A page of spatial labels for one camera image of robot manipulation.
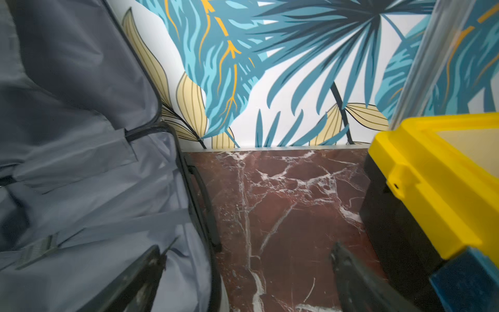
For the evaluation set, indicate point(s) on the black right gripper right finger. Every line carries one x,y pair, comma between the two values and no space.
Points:
360,289

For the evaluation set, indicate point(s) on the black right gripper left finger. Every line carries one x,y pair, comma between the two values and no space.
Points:
135,288

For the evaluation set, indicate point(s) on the silver space-print hard suitcase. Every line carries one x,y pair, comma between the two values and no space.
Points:
91,175

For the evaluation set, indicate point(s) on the yellow and black toolbox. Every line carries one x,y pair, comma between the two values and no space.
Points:
431,210

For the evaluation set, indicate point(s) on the right aluminium corner post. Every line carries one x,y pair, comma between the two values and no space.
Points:
441,36

